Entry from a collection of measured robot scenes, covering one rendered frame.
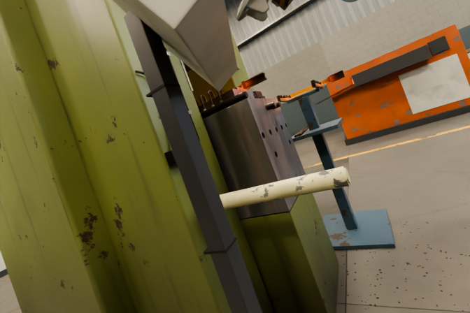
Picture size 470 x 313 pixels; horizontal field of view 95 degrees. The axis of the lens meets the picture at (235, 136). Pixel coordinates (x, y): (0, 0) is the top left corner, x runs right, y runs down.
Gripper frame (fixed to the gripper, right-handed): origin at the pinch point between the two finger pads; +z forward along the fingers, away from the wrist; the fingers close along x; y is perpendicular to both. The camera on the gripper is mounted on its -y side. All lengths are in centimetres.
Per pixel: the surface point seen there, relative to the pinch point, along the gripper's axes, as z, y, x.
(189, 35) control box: 15.3, 6.4, -23.6
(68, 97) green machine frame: 53, -43, 28
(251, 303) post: 44, 40, -11
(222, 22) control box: 10.0, 6.4, -18.6
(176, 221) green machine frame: 55, 20, 14
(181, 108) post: 24.5, 6.8, -10.1
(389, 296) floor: 34, 102, 38
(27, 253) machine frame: 130, -25, 44
